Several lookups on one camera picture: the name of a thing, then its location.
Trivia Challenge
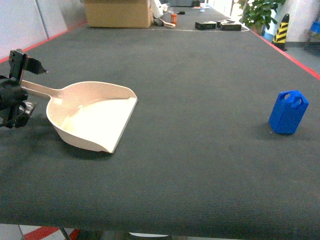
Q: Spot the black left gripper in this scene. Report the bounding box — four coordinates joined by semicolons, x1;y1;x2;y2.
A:
0;49;48;129

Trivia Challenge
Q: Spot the beige plastic dustpan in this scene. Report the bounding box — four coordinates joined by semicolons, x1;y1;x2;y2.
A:
21;80;138;154

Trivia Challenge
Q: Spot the blue 3D-printed part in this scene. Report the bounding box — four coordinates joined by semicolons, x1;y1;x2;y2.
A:
268;90;309;135

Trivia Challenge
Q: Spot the large cardboard box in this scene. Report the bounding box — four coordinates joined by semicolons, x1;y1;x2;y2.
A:
84;0;153;29

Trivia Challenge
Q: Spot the orange can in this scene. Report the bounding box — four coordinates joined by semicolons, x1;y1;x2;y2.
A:
170;13;177;26

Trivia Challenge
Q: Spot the black box left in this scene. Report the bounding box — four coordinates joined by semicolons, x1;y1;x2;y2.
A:
194;21;217;31

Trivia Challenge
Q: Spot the black box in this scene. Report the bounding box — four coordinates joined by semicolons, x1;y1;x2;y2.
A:
217;19;242;31
194;21;217;31

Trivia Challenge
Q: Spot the black box right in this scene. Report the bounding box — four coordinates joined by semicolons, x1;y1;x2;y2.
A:
217;19;242;31

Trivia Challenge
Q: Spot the green potted plant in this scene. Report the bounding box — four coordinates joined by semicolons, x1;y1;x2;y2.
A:
237;0;286;35

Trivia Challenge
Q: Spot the yellow black traffic cone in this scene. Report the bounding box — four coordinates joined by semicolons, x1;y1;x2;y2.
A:
271;13;290;52

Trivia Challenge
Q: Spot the wooden handled brush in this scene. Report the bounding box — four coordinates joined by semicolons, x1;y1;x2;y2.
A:
154;18;176;29

